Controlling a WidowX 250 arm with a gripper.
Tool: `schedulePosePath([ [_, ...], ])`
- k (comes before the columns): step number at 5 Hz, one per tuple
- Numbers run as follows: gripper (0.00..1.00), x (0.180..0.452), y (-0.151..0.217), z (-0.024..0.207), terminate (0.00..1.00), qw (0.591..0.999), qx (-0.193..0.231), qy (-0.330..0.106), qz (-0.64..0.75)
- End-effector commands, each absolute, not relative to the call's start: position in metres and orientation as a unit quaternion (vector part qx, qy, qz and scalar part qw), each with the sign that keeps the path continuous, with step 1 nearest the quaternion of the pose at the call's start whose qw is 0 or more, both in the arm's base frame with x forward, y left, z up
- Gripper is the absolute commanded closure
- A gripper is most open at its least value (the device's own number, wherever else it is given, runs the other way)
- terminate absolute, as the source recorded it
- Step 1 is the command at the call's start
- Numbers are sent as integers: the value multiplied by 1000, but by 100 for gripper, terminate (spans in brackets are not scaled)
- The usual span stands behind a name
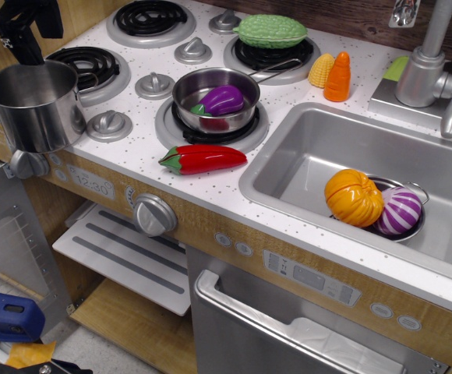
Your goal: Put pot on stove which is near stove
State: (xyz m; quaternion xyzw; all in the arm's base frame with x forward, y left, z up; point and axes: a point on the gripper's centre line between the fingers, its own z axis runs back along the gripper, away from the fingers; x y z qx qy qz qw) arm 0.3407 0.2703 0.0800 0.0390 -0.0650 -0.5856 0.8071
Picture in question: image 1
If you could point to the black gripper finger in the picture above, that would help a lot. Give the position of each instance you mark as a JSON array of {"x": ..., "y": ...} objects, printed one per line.
[{"x": 29, "y": 50}]

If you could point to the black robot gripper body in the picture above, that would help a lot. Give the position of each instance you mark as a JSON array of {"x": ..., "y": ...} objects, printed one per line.
[{"x": 16, "y": 17}]

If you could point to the tall stainless steel pot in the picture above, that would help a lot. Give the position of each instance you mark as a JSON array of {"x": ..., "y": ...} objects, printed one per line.
[{"x": 40, "y": 109}]

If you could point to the stove burner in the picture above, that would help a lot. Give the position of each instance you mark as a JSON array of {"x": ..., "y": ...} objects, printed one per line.
[
  {"x": 150, "y": 24},
  {"x": 275, "y": 67},
  {"x": 170, "y": 133},
  {"x": 102, "y": 74}
]

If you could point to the back left stove burner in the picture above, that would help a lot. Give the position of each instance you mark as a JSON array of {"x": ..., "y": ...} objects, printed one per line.
[{"x": 150, "y": 24}]

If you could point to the silver stove knob front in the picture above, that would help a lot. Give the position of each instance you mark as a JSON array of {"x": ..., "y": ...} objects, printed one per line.
[{"x": 109, "y": 126}]

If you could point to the silver stove knob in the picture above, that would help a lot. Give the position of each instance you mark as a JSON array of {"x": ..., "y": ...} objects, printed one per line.
[
  {"x": 154, "y": 86},
  {"x": 193, "y": 52},
  {"x": 109, "y": 126},
  {"x": 225, "y": 22}
]

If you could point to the silver stove knob centre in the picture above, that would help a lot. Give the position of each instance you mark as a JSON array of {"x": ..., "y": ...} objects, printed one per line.
[{"x": 154, "y": 86}]

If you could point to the silver stove knob upper middle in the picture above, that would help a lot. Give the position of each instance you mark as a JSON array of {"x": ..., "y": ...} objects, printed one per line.
[{"x": 193, "y": 52}]

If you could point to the front right stove burner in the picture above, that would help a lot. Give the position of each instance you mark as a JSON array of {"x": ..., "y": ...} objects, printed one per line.
[{"x": 170, "y": 133}]

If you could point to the silver stove knob top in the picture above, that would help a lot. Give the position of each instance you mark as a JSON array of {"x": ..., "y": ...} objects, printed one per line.
[{"x": 225, "y": 22}]

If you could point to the back right stove burner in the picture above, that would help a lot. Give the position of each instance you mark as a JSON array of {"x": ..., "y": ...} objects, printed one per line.
[{"x": 275, "y": 67}]

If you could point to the silver dial at left corner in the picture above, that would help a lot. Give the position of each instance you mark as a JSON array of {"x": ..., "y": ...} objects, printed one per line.
[{"x": 25, "y": 165}]

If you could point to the red toy chili pepper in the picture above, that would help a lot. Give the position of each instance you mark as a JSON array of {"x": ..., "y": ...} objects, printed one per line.
[{"x": 197, "y": 159}]

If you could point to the open grey oven door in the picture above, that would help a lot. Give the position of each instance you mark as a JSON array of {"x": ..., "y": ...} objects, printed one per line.
[{"x": 27, "y": 265}]

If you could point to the small steel frying pan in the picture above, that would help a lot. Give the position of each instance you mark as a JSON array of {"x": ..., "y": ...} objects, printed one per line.
[{"x": 192, "y": 87}]

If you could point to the purple toy eggplant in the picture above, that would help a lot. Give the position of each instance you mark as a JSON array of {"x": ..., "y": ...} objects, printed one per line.
[{"x": 221, "y": 100}]

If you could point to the white oven rack shelf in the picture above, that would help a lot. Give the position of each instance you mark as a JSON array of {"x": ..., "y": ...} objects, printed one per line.
[{"x": 109, "y": 244}]

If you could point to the large silver oven dial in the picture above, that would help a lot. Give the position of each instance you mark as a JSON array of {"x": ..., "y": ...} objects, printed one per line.
[{"x": 152, "y": 216}]

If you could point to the green toy bitter gourd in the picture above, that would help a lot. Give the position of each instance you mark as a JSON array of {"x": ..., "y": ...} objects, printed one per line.
[{"x": 270, "y": 31}]

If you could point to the blue clamp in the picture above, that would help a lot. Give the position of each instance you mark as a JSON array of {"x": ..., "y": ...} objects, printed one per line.
[{"x": 21, "y": 319}]

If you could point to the grey toy sink basin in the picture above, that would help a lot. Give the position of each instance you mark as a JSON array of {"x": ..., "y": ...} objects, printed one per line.
[{"x": 314, "y": 141}]

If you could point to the yellow toy corn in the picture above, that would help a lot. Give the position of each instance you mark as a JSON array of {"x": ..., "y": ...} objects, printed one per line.
[{"x": 320, "y": 70}]

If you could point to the yellow cloth scrap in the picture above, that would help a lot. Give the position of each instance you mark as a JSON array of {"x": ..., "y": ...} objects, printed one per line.
[{"x": 22, "y": 355}]

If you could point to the orange toy carrot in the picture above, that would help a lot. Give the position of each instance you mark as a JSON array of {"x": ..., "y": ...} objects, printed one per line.
[{"x": 337, "y": 87}]

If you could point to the grey dishwasher door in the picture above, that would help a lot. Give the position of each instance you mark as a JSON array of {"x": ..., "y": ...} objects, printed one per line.
[{"x": 243, "y": 324}]

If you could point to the orange toy pumpkin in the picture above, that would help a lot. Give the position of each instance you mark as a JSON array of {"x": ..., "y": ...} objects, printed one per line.
[{"x": 353, "y": 198}]

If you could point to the green sponge behind faucet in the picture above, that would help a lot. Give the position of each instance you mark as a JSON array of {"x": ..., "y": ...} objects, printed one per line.
[{"x": 396, "y": 68}]

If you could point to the hanging silver utensil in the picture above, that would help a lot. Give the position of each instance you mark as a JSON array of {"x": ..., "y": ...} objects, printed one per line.
[{"x": 404, "y": 14}]

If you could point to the small steel bowl in sink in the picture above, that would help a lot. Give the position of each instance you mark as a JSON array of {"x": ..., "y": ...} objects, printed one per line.
[{"x": 382, "y": 184}]

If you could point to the silver toy faucet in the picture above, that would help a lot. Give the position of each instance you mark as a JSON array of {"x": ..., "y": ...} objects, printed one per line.
[{"x": 423, "y": 93}]

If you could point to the purple striped toy onion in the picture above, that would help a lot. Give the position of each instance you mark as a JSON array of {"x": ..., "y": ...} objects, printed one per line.
[{"x": 401, "y": 212}]

